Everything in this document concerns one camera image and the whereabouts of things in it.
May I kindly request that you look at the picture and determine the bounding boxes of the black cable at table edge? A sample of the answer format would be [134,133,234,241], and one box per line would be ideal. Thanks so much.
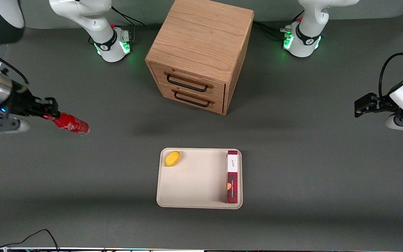
[0,229,61,252]

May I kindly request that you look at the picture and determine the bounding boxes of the black left arm base cable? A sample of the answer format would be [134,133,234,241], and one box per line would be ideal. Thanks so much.
[253,20,287,40]

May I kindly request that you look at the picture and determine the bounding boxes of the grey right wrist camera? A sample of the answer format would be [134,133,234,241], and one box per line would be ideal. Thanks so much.
[0,117,30,137]

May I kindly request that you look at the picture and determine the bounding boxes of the wooden drawer with black handle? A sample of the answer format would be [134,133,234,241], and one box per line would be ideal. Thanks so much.
[157,82,224,114]
[150,63,226,102]

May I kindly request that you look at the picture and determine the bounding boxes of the beige plastic tray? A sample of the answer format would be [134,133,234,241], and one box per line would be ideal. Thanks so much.
[156,148,243,210]

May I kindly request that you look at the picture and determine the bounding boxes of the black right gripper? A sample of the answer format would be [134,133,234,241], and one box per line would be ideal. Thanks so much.
[3,89,61,120]

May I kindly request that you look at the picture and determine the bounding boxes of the yellow lemon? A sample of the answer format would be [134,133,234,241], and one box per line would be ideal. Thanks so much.
[165,151,182,167]

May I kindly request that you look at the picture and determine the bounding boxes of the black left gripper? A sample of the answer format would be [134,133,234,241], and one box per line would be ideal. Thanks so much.
[354,92,400,118]

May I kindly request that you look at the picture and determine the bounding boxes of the red coke bottle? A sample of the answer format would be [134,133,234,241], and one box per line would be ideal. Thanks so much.
[44,112,90,135]

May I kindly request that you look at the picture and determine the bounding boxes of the red plaid carton box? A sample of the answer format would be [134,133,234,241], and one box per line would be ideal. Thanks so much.
[226,150,239,204]

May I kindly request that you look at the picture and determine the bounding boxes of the black right arm base cable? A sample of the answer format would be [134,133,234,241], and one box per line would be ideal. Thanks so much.
[110,7,146,45]

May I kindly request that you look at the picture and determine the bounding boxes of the black arm base cable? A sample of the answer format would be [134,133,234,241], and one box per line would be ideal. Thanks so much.
[253,20,287,40]
[110,7,146,45]

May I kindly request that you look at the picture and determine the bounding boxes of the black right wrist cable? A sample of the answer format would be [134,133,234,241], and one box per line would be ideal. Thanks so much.
[0,44,30,85]

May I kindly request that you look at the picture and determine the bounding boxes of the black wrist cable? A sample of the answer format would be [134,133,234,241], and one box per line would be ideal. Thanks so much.
[379,52,403,99]
[0,44,30,85]

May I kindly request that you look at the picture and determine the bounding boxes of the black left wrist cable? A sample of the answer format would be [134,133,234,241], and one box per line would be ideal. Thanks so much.
[379,52,403,99]

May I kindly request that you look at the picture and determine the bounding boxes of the wooden drawer cabinet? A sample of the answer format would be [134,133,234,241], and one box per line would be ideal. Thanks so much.
[145,0,255,116]

